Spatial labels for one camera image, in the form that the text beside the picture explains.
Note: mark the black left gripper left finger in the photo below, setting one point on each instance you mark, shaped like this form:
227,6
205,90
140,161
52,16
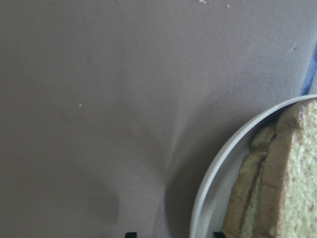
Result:
131,235

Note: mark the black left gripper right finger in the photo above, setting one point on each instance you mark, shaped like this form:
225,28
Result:
219,235

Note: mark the bread slice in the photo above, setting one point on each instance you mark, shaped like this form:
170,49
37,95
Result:
244,199
288,197

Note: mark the white plate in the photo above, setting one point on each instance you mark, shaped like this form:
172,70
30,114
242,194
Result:
212,199

